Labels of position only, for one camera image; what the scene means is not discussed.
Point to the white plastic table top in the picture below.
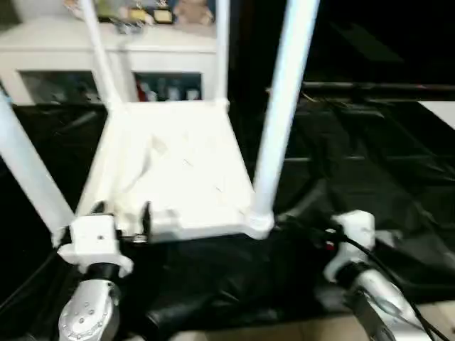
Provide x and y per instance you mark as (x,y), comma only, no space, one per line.
(178,163)

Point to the white plastic table leg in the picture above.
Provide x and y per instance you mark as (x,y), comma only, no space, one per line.
(284,106)
(32,170)
(221,50)
(99,57)

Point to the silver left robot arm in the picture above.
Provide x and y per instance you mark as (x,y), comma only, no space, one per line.
(89,312)

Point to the black mat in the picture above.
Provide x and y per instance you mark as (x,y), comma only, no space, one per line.
(370,163)

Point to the red bottle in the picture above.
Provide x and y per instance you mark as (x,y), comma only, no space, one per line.
(142,91)

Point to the white cabinet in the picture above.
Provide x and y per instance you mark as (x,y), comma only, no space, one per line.
(57,57)

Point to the pink plush toy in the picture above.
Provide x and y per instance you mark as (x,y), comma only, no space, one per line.
(193,11)

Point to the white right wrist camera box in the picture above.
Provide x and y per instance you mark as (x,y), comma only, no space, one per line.
(352,238)

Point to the silver metal rail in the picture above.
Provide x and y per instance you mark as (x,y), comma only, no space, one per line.
(370,87)

